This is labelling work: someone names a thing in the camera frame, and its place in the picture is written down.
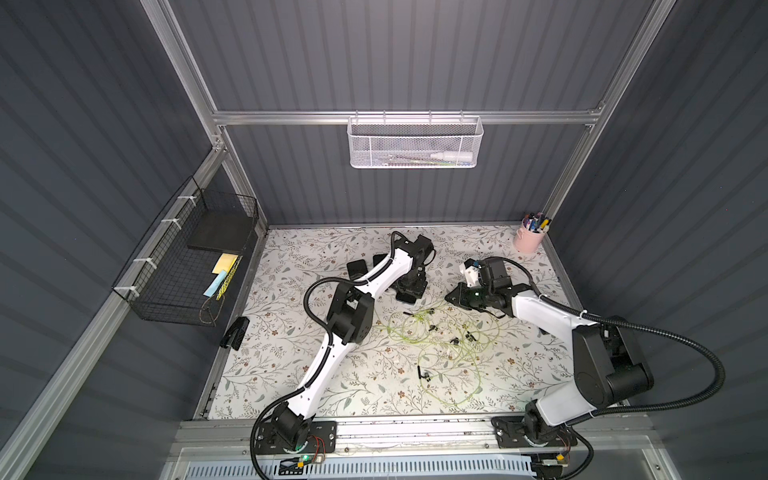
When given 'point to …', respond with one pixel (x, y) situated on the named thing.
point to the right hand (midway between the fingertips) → (451, 297)
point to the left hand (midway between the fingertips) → (414, 295)
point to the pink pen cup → (529, 238)
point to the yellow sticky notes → (224, 262)
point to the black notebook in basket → (224, 231)
